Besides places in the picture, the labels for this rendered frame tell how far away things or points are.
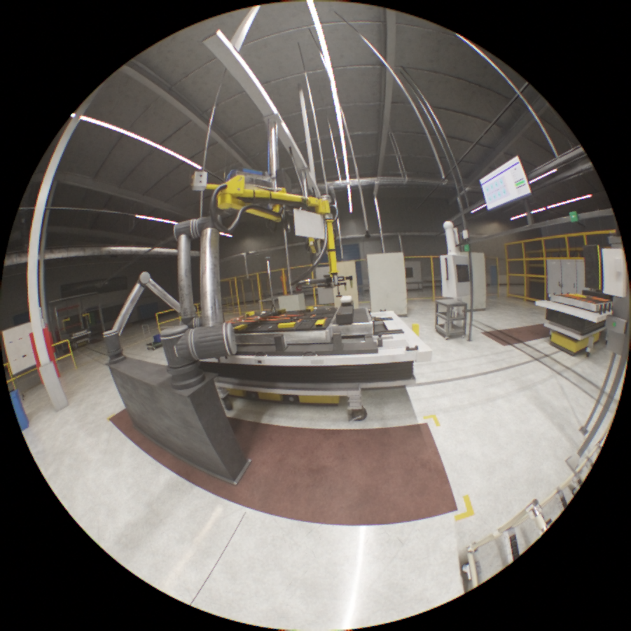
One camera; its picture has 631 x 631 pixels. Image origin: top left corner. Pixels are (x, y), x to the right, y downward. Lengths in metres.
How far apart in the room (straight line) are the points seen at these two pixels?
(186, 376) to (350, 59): 10.08
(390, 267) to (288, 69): 8.93
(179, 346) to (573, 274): 9.83
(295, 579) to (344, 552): 0.33
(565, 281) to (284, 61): 12.88
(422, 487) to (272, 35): 10.30
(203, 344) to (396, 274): 5.92
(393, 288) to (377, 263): 0.97
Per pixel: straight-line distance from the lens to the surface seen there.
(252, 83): 2.16
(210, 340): 1.13
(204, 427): 1.37
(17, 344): 8.24
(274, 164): 1.97
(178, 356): 1.23
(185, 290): 1.43
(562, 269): 9.47
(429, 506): 1.59
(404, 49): 10.07
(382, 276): 6.32
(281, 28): 9.13
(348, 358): 1.46
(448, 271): 3.96
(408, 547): 1.47
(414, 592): 1.46
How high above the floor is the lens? 1.41
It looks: 10 degrees down
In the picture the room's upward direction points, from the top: 6 degrees counter-clockwise
